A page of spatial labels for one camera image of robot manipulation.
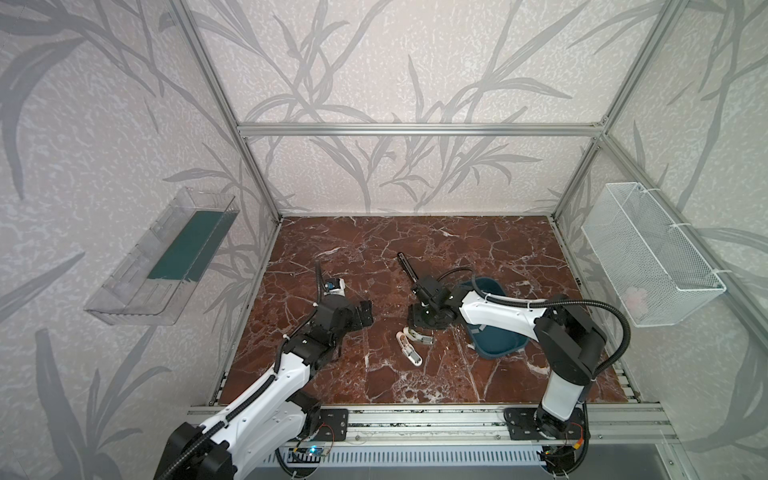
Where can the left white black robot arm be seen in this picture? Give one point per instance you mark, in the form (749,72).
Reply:
(274,409)

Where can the white wire mesh basket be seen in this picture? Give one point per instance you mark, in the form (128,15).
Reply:
(638,244)

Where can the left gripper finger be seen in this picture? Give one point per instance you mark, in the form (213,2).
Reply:
(319,280)
(364,314)

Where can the teal plastic tray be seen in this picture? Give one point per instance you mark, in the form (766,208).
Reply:
(491,342)

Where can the beige stapler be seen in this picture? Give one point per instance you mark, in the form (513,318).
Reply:
(417,337)

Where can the aluminium front rail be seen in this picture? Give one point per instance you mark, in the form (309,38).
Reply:
(485,424)

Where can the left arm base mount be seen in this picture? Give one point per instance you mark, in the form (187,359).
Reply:
(326,425)

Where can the pink object in basket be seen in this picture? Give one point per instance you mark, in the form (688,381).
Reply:
(636,301)

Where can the slotted grey cable duct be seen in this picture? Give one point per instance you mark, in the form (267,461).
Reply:
(422,456)

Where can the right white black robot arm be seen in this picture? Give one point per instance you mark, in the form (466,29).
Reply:
(571,341)

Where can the clear plastic wall bin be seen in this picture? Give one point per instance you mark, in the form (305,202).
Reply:
(128,296)

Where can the green pad in bin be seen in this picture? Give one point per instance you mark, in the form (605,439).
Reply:
(190,253)

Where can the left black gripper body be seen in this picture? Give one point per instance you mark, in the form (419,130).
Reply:
(324,295)

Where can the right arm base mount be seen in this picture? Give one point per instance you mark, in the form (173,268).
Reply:
(535,424)

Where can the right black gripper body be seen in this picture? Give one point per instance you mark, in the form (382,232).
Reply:
(421,287)

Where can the black stapler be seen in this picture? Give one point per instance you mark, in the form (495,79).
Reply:
(409,270)

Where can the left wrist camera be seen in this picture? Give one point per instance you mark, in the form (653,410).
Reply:
(334,286)

